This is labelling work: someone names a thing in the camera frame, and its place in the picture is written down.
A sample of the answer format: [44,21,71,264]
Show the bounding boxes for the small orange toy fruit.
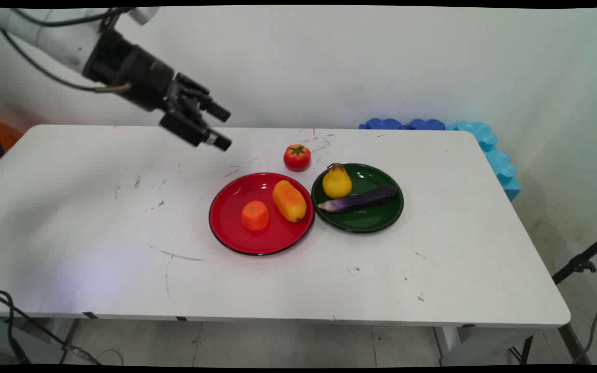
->
[241,200,271,232]

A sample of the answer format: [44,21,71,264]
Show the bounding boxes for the red toy tomato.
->
[283,144,312,173]

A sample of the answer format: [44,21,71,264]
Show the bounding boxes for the orange yellow toy mango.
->
[272,180,308,223]

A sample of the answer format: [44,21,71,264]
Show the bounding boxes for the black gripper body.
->
[103,29,178,112]

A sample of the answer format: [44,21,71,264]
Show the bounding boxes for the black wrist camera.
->
[82,48,134,87]

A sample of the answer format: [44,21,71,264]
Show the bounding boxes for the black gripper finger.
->
[173,73,232,124]
[159,99,233,152]

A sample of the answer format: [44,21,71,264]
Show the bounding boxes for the red round plate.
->
[208,172,316,256]

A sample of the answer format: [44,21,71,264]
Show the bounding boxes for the white table leg frame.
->
[435,325,536,366]

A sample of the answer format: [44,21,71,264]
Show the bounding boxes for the black floor cable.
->
[0,286,103,366]

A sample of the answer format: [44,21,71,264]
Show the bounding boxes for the purple toy eggplant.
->
[318,185,399,214]

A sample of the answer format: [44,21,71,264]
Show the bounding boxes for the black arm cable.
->
[0,7,134,95]

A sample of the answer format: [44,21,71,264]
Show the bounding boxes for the light blue foam mat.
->
[446,121,522,202]

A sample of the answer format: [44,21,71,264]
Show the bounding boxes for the black tripod stand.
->
[551,228,597,366]

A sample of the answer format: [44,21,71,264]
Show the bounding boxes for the dark green round plate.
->
[311,163,405,234]

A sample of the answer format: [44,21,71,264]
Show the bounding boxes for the yellow toy pear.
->
[322,163,353,200]

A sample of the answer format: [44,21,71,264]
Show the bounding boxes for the orange object behind table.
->
[0,120,24,151]

